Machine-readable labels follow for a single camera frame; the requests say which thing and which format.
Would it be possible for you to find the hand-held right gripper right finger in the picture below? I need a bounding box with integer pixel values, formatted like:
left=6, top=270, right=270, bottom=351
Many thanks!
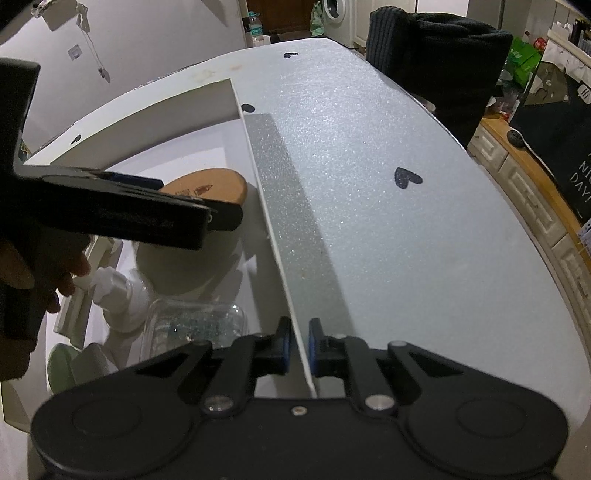
left=307, top=318, right=461, bottom=415

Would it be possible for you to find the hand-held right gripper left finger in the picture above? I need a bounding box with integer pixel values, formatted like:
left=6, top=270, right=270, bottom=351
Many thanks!
left=137, top=316, right=293, bottom=415

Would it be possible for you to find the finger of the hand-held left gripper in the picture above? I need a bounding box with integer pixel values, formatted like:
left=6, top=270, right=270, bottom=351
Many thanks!
left=104, top=171, right=165, bottom=191
left=186, top=196, right=244, bottom=233

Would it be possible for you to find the round cork lid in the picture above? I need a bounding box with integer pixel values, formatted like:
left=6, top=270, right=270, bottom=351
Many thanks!
left=161, top=168, right=247, bottom=208

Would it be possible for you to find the large white foam tray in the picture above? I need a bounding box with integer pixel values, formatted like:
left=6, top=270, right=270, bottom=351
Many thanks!
left=0, top=78, right=319, bottom=431

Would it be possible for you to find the clear bottle with white cap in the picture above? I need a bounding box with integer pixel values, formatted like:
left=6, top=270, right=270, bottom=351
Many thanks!
left=76, top=268, right=155, bottom=332

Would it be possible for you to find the clear plastic container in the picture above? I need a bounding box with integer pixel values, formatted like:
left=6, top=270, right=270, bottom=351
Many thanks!
left=145, top=299, right=249, bottom=358

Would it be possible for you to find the person's left hand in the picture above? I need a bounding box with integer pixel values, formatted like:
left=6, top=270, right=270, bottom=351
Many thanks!
left=0, top=240, right=92, bottom=383

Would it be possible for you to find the white rectangular box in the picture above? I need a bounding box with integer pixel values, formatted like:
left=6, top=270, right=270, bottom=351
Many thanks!
left=53, top=237, right=122, bottom=349

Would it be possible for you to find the white cup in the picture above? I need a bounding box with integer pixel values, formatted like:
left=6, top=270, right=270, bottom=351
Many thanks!
left=73, top=343, right=120, bottom=385

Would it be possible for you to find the pale green round lid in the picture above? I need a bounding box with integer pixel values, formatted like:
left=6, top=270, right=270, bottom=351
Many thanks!
left=47, top=344, right=75, bottom=396

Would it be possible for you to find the clear plastic water bottle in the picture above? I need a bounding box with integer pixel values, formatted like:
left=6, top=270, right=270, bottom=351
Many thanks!
left=248, top=11, right=265, bottom=46

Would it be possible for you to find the green plastic bag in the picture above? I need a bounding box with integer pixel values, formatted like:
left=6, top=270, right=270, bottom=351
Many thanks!
left=310, top=2, right=328, bottom=38

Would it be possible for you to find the white washing machine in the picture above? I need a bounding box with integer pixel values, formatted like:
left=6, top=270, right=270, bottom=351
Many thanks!
left=322, top=0, right=357, bottom=34

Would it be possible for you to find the black knit cloth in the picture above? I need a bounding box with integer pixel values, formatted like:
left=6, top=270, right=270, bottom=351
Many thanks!
left=368, top=6, right=514, bottom=149

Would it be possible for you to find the white carved wooden cabinet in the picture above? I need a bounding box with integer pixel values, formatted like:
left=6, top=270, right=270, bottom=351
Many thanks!
left=467, top=115, right=591, bottom=296

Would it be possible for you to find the black printed banner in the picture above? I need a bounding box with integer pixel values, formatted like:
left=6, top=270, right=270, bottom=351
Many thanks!
left=512, top=59, right=591, bottom=220

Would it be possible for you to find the green printed bag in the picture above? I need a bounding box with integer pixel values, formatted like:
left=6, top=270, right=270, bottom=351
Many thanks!
left=502, top=36, right=542, bottom=88

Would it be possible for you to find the hanging white charger cable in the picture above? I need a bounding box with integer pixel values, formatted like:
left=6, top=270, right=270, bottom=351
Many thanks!
left=75, top=4, right=112, bottom=85

